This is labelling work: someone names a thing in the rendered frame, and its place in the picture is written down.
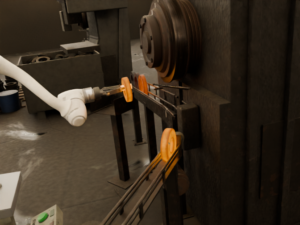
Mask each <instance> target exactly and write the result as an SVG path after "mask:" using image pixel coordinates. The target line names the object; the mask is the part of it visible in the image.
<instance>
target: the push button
mask: <svg viewBox="0 0 300 225"><path fill-rule="evenodd" d="M47 216H48V214H47V213H46V212H44V213H42V214H40V215H39V216H38V218H37V221H38V222H42V221H44V220H45V219H46V218H47Z"/></svg>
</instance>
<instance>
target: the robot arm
mask: <svg viewBox="0 0 300 225"><path fill-rule="evenodd" d="M0 74H2V75H6V76H9V77H11V78H14V79H15V80H17V81H19V82H20V83H21V84H23V85H24V86H25V87H27V88H28V89H29V90H30V91H31V92H33V93H34V94H35V95H37V96H38V97H39V98H40V99H42V100H43V101H44V102H46V103H47V104H48V105H49V106H51V107H53V108H54V109H56V110H58V111H59V112H60V113H61V116H62V117H64V118H65V119H66V120H67V121H68V122H69V123H70V124H71V125H72V126H75V127H79V126H82V125H83V124H84V122H85V121H86V119H87V110H86V107H85V103H90V102H94V101H95V100H99V99H101V96H109V95H112V94H115V93H119V92H122V91H123V90H125V87H124V85H121V86H120V85H117V86H111V87H104V88H102V89H99V87H94V88H93V89H92V88H91V87H88V88H84V89H73V90H69V91H65V92H63V93H61V94H59V95H58V98H56V97H55V96H53V95H52V94H50V93H49V92H48V91H47V90H46V89H45V88H44V87H43V86H42V85H40V84H39V83H38V82H37V81H36V80H35V79H33V78H32V77H31V76H30V75H29V74H27V73H26V72H25V71H23V70H22V69H20V68H19V67H17V66H15V65H14V64H12V63H11V62H9V61H8V60H6V59H4V58H3V57H2V56H0ZM94 99H95V100H94Z"/></svg>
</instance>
